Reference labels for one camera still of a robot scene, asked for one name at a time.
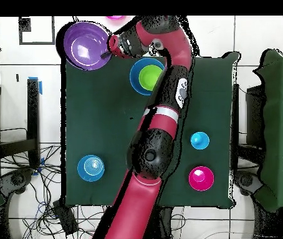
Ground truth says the black metal stand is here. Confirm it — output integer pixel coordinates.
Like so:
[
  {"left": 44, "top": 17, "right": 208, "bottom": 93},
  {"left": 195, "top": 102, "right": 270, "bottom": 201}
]
[
  {"left": 231, "top": 83, "right": 267, "bottom": 166},
  {"left": 0, "top": 77, "right": 43, "bottom": 169}
]

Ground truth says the purple bowl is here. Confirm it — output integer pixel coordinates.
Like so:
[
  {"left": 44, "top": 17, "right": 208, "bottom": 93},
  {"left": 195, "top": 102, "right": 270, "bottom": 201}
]
[{"left": 63, "top": 21, "right": 113, "bottom": 71}]

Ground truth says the small green bowl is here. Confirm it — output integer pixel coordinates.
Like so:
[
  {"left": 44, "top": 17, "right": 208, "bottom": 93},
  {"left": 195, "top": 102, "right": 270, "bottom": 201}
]
[{"left": 138, "top": 64, "right": 163, "bottom": 91}]

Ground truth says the black equipment base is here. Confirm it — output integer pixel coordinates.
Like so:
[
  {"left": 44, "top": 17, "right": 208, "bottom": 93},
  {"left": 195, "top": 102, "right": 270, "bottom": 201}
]
[
  {"left": 0, "top": 169, "right": 34, "bottom": 195},
  {"left": 233, "top": 170, "right": 264, "bottom": 197}
]

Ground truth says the small blue bowl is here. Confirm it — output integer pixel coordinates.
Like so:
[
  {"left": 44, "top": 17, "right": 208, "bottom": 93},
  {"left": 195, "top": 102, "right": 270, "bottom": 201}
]
[{"left": 77, "top": 154, "right": 105, "bottom": 182}]

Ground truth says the blue cup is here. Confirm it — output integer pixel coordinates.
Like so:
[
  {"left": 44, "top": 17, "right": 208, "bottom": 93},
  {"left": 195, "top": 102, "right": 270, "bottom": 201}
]
[{"left": 189, "top": 131, "right": 211, "bottom": 151}]

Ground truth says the large blue bowl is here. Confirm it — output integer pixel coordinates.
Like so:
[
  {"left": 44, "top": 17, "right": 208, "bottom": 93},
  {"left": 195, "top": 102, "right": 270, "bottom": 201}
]
[{"left": 129, "top": 57, "right": 166, "bottom": 96}]

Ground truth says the small pinkish red bowl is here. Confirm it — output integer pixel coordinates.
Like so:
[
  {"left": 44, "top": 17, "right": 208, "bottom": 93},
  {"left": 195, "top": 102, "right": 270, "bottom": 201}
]
[{"left": 188, "top": 166, "right": 215, "bottom": 192}]

